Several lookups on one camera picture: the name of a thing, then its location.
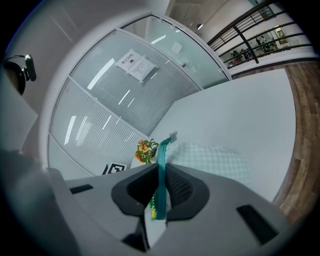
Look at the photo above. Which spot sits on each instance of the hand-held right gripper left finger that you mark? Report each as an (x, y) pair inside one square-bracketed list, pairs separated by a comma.
[(100, 200)]

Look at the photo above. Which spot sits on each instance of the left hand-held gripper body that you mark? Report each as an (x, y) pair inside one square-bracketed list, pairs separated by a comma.
[(113, 168)]

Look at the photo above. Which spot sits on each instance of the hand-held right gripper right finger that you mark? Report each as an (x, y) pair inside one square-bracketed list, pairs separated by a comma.
[(220, 225)]

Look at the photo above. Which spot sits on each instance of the mint green pencil pouch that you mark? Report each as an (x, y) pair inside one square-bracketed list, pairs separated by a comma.
[(162, 160)]

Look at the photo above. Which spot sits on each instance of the orange flower pot plant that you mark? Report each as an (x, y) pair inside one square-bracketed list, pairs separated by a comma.
[(143, 150)]

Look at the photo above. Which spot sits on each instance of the white paper notice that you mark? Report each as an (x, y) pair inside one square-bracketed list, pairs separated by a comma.
[(136, 66)]

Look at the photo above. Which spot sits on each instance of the small white paper sheet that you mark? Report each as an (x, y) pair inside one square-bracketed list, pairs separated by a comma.
[(177, 47)]

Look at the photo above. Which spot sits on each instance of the pendant ceiling lamp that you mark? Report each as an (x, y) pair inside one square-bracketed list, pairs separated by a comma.
[(200, 26)]

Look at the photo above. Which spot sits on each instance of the black metal railing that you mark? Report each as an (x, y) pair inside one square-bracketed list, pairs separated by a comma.
[(247, 42)]

